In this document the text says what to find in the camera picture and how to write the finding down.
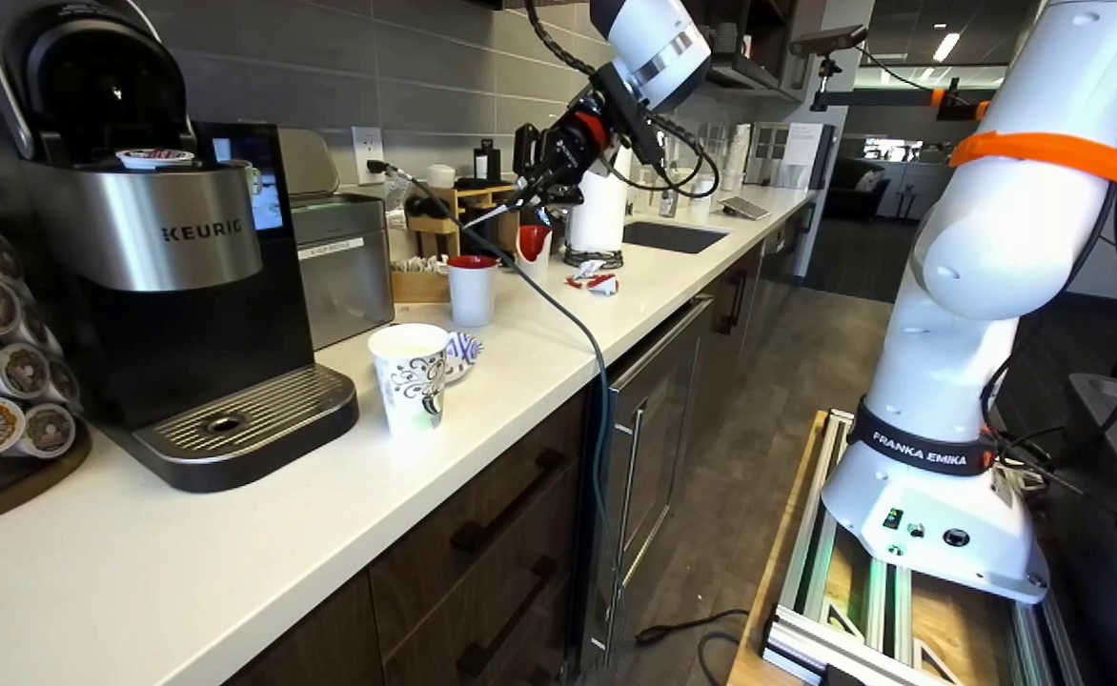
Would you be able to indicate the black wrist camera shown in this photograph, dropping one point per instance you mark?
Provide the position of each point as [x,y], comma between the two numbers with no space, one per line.
[629,116]

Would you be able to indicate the white patterned cup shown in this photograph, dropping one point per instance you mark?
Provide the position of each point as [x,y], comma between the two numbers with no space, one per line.
[405,381]

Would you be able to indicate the dishwasher front panel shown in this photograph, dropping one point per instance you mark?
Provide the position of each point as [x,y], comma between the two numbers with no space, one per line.
[657,443]

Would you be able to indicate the white mug red inside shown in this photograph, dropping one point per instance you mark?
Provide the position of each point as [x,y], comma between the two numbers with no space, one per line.
[469,297]

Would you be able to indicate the coffee pod carousel holder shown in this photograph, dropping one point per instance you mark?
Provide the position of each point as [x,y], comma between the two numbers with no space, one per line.
[23,487]

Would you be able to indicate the black paper towel holder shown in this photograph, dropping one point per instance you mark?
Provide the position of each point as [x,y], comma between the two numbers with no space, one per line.
[596,261]

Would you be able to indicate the broken white red mug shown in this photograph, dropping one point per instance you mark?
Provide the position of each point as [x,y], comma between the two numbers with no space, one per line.
[530,240]

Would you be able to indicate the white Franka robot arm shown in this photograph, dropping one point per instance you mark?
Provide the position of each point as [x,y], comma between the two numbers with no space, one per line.
[999,280]

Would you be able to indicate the black canister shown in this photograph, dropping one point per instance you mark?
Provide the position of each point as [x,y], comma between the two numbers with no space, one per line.
[486,160]

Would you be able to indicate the dark wood base cabinet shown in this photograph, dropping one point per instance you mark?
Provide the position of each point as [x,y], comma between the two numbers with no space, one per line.
[481,571]

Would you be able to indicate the white wall outlet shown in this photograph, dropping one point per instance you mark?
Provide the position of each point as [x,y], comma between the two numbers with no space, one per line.
[367,143]

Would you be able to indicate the white soap bottle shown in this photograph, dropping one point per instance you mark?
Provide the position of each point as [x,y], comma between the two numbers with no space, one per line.
[701,200]

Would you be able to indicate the wooden countertop organizer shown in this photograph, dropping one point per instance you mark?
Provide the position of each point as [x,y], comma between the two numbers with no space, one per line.
[436,229]

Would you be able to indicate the cardboard box of packets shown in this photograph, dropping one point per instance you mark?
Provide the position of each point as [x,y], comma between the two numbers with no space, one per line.
[418,288]

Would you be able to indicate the white jar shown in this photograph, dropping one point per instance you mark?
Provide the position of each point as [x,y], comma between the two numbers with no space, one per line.
[438,175]

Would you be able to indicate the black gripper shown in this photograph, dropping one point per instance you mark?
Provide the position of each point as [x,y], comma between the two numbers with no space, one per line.
[582,138]

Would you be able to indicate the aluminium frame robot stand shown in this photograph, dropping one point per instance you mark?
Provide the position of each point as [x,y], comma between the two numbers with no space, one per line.
[837,594]

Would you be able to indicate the dark kitchen sink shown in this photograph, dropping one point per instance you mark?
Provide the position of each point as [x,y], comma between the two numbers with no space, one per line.
[672,236]

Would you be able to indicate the black Keurig coffee machine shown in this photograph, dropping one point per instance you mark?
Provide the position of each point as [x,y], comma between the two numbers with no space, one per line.
[175,327]

